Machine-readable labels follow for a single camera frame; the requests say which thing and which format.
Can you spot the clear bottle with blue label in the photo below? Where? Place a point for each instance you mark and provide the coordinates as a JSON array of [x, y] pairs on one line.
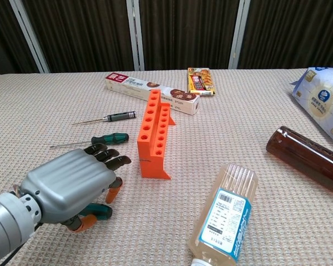
[[224, 216]]

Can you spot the blue white tissue pack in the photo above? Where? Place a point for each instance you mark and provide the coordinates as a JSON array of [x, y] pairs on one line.
[[322, 97]]

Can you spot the white partition frame post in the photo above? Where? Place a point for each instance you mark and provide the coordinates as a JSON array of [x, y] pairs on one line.
[[30, 38], [238, 36], [135, 36]]

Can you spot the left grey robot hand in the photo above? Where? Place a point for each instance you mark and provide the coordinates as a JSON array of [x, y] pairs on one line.
[[66, 183]]

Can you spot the dark ribbed partition panel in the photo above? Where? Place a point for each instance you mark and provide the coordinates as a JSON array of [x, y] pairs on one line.
[[80, 33], [294, 33], [188, 33], [2, 36]]

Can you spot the orange screwdriver holder rack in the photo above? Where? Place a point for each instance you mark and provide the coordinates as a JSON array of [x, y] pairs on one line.
[[152, 166]]

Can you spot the beige woven tablecloth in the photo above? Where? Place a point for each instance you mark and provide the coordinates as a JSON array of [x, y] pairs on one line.
[[155, 221]]

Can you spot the yellow snack box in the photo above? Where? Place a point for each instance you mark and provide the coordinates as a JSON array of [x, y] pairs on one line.
[[201, 83]]

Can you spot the long white baking paper box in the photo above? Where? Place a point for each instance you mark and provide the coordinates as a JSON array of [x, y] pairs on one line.
[[127, 84]]

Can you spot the brown plastic bottle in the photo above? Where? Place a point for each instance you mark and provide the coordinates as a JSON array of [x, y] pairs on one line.
[[302, 158]]

